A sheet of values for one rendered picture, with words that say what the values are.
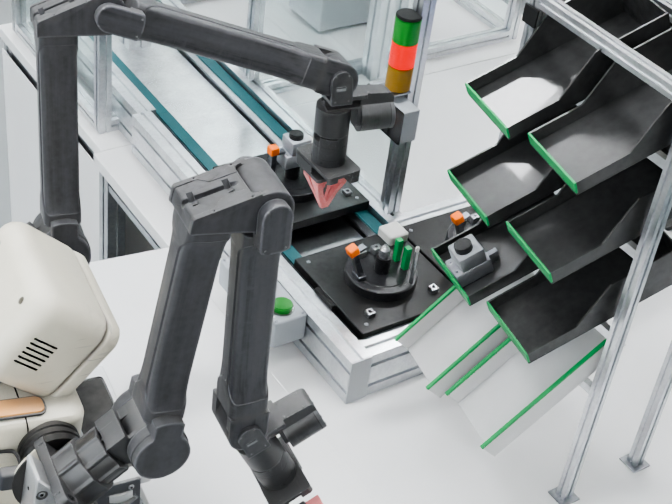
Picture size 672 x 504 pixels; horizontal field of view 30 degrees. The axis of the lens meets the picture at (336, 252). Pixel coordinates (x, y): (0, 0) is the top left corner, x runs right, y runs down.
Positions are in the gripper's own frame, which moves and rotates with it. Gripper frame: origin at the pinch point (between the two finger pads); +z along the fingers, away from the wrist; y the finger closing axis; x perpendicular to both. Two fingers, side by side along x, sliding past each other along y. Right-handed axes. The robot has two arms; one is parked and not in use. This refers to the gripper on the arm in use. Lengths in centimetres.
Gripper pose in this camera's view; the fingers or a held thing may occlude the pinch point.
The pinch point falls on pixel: (324, 202)
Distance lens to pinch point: 211.8
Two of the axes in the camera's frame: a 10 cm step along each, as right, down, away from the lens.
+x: -8.4, 2.8, -4.7
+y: -5.4, -5.6, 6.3
